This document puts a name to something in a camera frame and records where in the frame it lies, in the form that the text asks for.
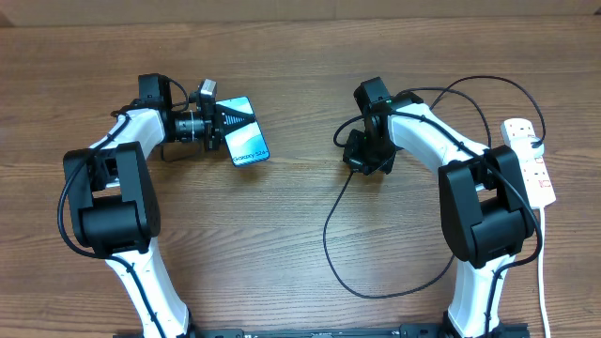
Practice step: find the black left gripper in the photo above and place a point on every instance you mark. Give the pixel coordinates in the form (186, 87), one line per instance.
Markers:
(212, 116)

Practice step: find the Samsung Galaxy smartphone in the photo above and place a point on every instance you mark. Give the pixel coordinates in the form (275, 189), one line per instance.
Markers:
(246, 145)

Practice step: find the white power strip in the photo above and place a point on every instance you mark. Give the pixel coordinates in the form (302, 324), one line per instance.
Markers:
(535, 174)

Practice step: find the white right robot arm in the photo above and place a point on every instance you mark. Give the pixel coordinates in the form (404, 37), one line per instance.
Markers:
(485, 211)

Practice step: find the white charger plug adapter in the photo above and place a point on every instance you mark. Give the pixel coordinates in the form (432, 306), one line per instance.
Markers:
(527, 148)

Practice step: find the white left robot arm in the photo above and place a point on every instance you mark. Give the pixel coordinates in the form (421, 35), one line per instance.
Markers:
(108, 208)

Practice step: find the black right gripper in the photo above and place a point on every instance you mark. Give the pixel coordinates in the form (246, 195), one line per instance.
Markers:
(355, 160)

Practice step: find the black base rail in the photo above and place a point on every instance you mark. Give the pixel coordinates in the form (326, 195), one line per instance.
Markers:
(403, 331)

